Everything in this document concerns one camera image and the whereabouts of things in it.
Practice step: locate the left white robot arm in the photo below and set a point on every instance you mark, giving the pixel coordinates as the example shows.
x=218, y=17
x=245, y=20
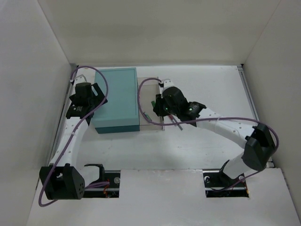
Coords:
x=62, y=179

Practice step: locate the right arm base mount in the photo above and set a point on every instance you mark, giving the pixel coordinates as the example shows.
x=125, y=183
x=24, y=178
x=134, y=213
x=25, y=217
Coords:
x=219, y=185

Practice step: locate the teal makeup organizer box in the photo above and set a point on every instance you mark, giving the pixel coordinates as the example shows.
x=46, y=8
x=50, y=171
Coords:
x=120, y=113

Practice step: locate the clear acrylic drawer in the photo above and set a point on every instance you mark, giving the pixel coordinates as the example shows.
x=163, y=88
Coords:
x=148, y=93

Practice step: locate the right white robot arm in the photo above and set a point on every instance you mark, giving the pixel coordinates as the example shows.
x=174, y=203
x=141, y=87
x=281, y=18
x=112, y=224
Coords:
x=257, y=142

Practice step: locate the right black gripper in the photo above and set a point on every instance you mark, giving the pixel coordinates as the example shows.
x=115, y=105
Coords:
x=158, y=109

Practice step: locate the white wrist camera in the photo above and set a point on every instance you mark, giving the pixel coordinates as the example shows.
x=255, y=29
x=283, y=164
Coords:
x=79, y=79
x=166, y=83

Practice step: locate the grey makeup pencil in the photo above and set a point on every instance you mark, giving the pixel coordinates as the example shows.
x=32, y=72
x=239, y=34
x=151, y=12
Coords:
x=178, y=125

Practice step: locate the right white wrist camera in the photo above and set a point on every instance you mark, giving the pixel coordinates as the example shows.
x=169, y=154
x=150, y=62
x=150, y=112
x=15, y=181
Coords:
x=166, y=83

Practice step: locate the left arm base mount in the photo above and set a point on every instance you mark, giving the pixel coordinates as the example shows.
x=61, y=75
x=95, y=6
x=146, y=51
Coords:
x=110, y=183

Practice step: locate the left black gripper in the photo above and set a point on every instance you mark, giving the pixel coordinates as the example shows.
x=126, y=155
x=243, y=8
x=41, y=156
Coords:
x=99, y=94

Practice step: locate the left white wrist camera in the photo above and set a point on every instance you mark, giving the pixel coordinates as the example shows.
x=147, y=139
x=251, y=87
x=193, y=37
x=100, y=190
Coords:
x=79, y=79

